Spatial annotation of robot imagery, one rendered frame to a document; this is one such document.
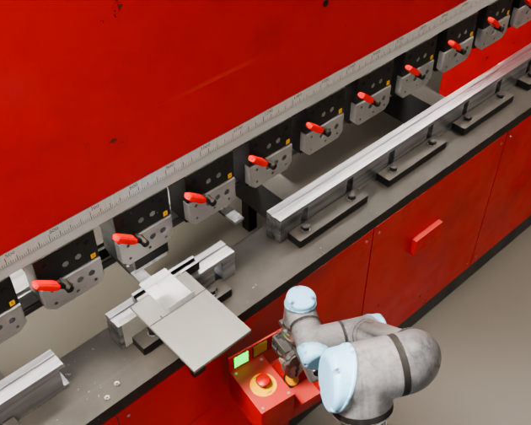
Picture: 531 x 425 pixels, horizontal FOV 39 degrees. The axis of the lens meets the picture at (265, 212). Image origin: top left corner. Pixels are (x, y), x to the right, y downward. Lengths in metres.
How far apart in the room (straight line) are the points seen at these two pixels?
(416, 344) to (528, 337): 1.90
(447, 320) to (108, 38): 2.17
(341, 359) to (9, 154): 0.71
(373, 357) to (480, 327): 1.90
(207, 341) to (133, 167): 0.49
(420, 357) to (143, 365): 0.83
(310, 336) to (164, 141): 0.56
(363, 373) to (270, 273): 0.84
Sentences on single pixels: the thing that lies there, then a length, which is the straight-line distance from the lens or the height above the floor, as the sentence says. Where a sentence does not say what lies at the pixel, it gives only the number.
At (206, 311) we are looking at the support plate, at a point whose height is 1.00.
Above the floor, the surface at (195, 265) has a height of 1.00.
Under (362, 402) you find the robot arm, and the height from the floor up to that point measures 1.32.
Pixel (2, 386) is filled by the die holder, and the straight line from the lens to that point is 1.90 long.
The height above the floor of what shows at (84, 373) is 0.88.
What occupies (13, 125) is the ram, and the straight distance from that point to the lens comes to 1.41.
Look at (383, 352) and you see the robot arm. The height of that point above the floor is 1.38.
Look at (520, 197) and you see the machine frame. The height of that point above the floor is 0.32.
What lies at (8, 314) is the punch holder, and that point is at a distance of 1.66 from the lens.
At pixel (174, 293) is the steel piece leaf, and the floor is 1.00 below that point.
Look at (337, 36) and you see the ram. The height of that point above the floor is 1.51.
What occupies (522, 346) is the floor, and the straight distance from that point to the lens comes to 3.23.
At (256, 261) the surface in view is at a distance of 2.17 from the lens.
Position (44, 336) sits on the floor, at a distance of 3.22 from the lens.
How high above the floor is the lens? 2.48
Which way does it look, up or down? 44 degrees down
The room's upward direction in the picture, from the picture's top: straight up
